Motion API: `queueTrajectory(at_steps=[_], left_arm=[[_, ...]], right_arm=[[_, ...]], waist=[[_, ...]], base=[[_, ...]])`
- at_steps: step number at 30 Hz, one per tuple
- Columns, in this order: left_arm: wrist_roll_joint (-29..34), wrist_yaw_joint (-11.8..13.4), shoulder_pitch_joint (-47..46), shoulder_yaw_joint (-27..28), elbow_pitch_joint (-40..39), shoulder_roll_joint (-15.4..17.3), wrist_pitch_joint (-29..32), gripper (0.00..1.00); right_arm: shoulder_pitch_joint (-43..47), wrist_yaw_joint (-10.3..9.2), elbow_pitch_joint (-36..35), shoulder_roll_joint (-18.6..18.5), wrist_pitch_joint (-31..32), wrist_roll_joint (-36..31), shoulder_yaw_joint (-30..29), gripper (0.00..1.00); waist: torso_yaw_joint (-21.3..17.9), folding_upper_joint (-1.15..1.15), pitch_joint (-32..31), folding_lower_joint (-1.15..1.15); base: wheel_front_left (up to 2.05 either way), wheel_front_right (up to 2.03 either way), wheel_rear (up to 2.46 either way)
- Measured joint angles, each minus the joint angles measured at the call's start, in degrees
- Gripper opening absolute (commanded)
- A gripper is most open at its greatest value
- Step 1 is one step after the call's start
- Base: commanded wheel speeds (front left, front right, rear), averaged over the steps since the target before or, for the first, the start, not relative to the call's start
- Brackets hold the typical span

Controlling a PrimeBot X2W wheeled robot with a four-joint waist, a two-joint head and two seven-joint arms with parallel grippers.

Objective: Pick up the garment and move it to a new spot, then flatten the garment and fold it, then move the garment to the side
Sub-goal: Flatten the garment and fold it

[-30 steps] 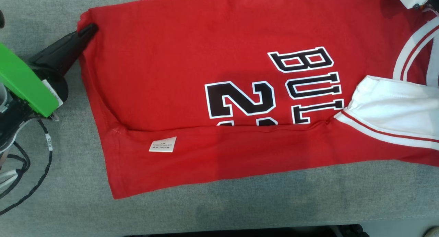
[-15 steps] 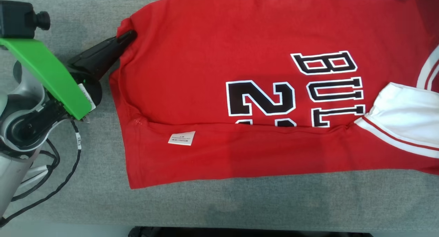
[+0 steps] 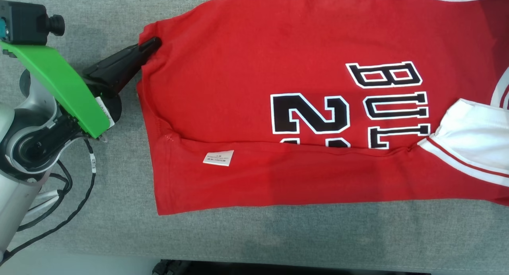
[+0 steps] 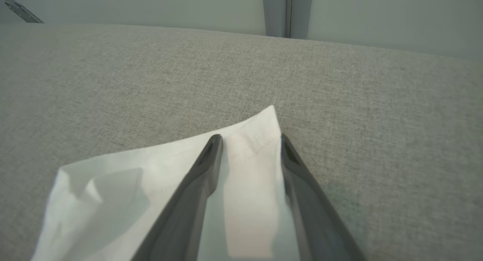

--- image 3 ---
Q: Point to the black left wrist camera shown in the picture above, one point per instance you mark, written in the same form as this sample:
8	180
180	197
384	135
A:
28	22

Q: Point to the red white basketball jersey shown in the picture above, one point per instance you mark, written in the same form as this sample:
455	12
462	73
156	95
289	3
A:
278	179

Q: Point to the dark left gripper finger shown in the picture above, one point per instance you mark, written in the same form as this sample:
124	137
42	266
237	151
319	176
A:
119	82
119	60

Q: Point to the grey fabric sofa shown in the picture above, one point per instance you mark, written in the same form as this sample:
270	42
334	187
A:
99	235

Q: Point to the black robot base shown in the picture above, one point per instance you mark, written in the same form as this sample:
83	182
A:
278	269

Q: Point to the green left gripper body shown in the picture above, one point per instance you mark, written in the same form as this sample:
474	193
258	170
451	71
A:
59	82

